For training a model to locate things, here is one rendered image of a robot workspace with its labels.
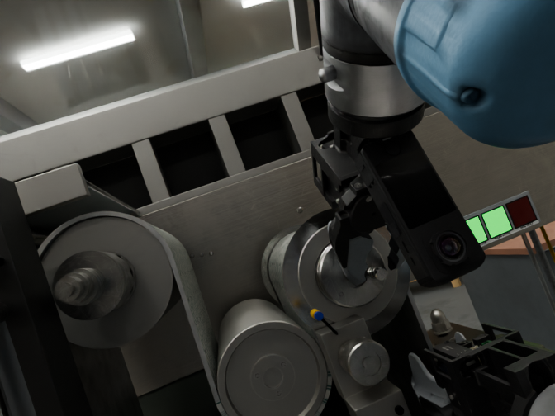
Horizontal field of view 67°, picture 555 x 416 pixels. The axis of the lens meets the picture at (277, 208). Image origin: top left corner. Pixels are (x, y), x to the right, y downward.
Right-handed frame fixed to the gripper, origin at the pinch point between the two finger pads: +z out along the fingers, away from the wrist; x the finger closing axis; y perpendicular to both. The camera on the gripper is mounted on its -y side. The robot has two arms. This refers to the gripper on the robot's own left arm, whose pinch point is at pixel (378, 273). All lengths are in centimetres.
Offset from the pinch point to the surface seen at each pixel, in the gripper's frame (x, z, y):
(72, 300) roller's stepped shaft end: 26.8, -10.3, 2.3
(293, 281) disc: 8.1, 1.6, 4.0
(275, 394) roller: 14.2, 8.6, -3.8
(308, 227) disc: 4.4, -1.6, 7.9
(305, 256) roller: 5.9, 0.0, 5.4
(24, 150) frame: 41, 4, 53
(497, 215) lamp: -41, 31, 20
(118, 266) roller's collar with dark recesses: 23.9, -7.1, 7.1
